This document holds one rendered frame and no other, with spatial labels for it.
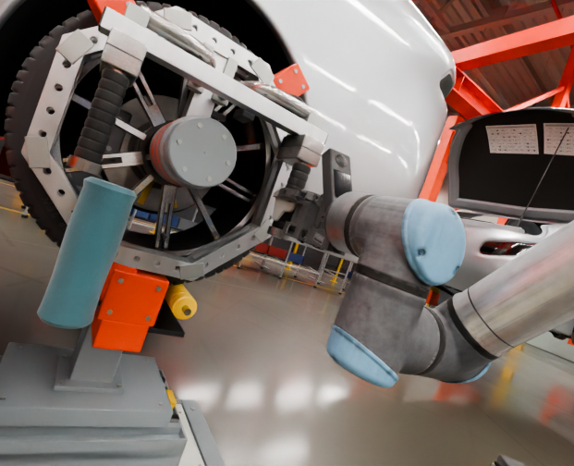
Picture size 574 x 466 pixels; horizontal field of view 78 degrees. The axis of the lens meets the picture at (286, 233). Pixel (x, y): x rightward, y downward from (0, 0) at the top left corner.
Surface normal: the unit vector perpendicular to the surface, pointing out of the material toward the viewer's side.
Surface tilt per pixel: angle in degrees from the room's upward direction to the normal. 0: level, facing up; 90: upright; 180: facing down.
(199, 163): 90
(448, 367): 111
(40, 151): 90
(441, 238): 85
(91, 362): 90
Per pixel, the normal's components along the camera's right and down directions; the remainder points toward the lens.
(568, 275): -0.66, 0.04
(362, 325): -0.52, -0.22
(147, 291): 0.48, 0.18
